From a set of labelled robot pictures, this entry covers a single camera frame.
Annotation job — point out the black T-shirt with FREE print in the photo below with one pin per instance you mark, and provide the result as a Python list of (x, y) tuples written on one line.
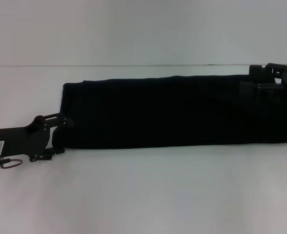
[(170, 114)]

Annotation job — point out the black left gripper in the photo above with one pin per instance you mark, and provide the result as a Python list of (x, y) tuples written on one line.
[(21, 139)]

